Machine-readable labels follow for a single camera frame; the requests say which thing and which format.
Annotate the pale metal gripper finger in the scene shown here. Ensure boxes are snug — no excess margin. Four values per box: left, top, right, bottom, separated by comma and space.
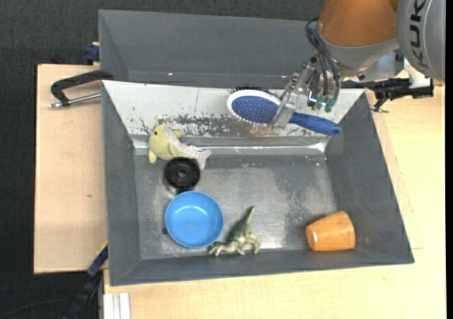
270, 71, 304, 132

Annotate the pale wood flat board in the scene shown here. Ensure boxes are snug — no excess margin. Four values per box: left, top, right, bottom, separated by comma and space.
33, 64, 425, 274

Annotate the black cylinder on white bracket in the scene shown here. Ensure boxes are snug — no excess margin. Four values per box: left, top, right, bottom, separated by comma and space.
367, 51, 435, 114

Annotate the pale yellow plush toy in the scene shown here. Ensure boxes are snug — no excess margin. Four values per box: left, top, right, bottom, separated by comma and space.
147, 124, 212, 170

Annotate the orange plastic cup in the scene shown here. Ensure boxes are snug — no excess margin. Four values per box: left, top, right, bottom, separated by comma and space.
305, 209, 357, 253

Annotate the blue and white hairbrush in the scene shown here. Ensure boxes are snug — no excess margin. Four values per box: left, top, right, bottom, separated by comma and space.
226, 88, 343, 137

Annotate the green toy dinosaur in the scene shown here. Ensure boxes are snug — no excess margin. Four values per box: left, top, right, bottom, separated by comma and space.
207, 205, 263, 257

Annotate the blue plastic bowl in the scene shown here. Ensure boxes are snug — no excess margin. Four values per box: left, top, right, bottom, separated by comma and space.
164, 190, 225, 249

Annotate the grey metal bin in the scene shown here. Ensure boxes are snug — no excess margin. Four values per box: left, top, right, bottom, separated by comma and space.
97, 8, 415, 287

